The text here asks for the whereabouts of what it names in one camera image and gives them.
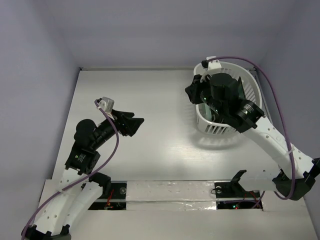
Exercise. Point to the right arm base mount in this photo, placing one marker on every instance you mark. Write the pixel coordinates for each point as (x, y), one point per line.
(230, 195)

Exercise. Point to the light green speckled plate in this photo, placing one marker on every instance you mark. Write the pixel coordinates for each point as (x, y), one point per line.
(208, 112)

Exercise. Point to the white plastic dish rack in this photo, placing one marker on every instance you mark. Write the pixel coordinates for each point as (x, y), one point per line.
(251, 90)

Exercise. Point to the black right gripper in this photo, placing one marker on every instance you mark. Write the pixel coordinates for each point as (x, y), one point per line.
(194, 91)

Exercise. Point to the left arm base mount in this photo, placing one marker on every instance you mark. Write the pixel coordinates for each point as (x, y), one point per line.
(114, 200)

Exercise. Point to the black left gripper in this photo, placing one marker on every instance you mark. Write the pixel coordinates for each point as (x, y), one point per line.
(126, 124)

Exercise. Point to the black teal square plate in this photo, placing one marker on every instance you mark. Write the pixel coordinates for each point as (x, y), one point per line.
(240, 93)

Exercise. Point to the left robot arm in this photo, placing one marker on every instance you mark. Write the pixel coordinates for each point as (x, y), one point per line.
(80, 186)

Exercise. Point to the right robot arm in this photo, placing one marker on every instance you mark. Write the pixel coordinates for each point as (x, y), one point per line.
(226, 99)

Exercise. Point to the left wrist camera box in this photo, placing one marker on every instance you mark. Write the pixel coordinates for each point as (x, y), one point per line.
(106, 104)

